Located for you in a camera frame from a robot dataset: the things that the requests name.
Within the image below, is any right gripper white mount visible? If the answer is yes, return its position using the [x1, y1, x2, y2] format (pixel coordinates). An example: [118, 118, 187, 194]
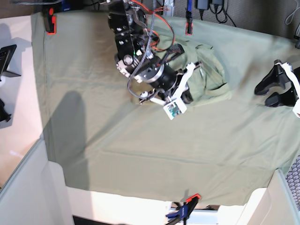
[139, 61, 200, 105]

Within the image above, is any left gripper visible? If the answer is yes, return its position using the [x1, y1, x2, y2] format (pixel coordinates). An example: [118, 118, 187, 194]
[254, 60, 300, 107]

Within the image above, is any light green T-shirt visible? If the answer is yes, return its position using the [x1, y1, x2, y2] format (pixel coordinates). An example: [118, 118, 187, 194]
[170, 37, 232, 109]

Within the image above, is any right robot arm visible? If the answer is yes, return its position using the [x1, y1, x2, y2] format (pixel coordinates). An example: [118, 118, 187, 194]
[105, 0, 193, 105]

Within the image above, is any green table cover cloth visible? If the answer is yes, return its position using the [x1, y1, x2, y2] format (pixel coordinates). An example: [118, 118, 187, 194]
[31, 11, 300, 205]

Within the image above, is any black power adapter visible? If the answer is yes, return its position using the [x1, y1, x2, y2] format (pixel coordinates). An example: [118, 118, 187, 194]
[195, 0, 210, 10]

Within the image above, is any blue orange clamp bottom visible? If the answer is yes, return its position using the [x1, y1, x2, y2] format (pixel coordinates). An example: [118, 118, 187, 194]
[166, 194, 202, 225]

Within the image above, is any orange black clamp left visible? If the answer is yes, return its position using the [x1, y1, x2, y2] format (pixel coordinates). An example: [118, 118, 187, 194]
[42, 7, 56, 35]

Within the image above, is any black object table edge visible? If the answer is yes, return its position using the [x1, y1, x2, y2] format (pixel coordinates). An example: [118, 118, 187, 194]
[0, 99, 11, 122]

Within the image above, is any black tablet stand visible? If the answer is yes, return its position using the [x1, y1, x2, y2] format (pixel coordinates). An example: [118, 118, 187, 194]
[0, 45, 20, 78]

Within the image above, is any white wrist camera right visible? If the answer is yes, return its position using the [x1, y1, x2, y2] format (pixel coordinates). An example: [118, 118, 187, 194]
[163, 98, 187, 120]

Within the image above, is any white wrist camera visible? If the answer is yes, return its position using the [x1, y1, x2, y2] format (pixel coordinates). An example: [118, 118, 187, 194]
[163, 98, 187, 120]
[292, 99, 300, 118]

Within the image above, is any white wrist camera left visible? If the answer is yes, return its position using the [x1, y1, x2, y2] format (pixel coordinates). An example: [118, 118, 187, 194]
[292, 99, 300, 118]

